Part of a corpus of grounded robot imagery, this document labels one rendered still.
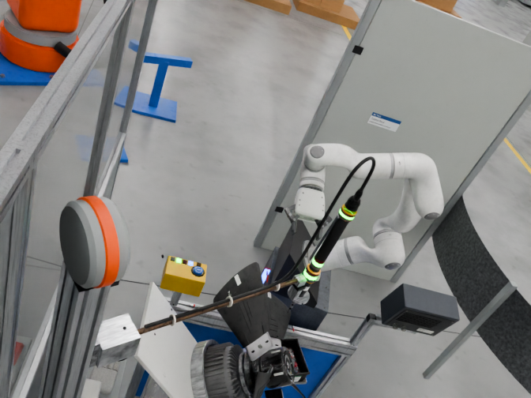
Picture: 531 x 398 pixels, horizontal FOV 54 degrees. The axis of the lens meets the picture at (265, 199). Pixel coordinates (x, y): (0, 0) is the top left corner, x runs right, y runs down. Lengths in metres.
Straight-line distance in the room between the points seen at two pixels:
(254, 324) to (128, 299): 1.74
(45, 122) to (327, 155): 1.02
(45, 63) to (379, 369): 3.72
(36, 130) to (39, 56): 4.19
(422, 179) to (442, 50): 1.52
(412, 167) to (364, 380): 2.02
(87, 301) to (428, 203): 1.27
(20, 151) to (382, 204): 3.16
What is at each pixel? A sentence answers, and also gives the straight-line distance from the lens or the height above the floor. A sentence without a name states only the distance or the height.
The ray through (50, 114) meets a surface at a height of 2.05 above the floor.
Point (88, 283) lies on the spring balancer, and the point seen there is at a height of 1.86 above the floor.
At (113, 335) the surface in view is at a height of 1.57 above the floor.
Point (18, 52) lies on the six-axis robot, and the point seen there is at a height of 0.17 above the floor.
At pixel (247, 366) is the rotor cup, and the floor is 1.20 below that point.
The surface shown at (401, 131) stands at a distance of 3.47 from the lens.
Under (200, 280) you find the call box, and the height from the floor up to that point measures 1.07.
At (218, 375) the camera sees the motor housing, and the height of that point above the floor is 1.16.
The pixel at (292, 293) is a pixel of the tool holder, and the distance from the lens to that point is 1.60.
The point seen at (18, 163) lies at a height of 2.05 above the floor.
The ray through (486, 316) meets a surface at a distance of 3.46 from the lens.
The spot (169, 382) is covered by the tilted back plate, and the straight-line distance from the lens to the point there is 1.60.
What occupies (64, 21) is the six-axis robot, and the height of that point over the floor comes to 0.50.
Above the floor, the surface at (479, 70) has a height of 1.78.
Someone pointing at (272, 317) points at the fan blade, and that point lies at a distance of 1.91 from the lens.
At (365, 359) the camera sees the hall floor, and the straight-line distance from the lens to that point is 3.69.
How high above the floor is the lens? 2.56
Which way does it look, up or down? 35 degrees down
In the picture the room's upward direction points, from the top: 25 degrees clockwise
